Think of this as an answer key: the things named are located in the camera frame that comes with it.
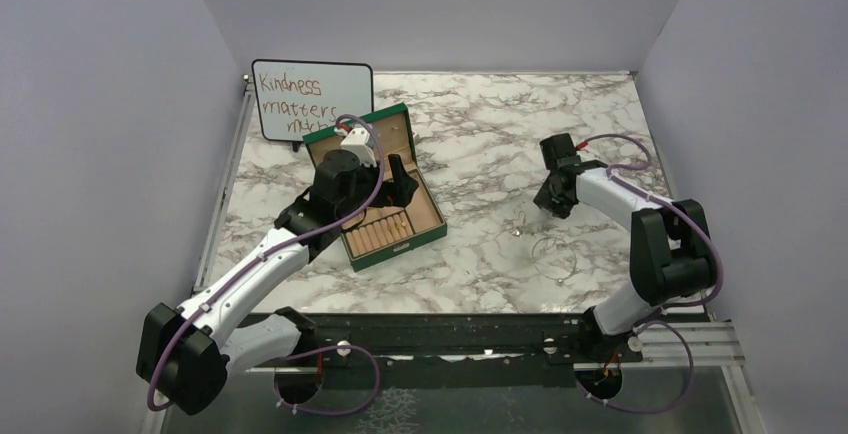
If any green jewelry box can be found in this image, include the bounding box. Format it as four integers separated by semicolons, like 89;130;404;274
298;103;447;271

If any silver chain necklace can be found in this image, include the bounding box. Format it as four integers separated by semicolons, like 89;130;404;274
529;236;580;285

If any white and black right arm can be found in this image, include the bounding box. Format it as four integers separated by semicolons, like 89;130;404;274
533;134;723;361

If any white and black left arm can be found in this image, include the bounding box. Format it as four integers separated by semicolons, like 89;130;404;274
136;149;418;415

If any small gold earring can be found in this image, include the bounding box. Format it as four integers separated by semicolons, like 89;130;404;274
505;210;527;237

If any whiteboard with red writing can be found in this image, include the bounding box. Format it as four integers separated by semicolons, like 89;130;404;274
251;59;374;143

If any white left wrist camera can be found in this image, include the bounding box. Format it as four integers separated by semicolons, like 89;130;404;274
334;125;377;167

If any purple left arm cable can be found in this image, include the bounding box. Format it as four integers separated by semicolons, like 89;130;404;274
145;114;387;418

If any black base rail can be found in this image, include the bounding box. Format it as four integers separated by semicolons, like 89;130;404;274
235;311;644;393

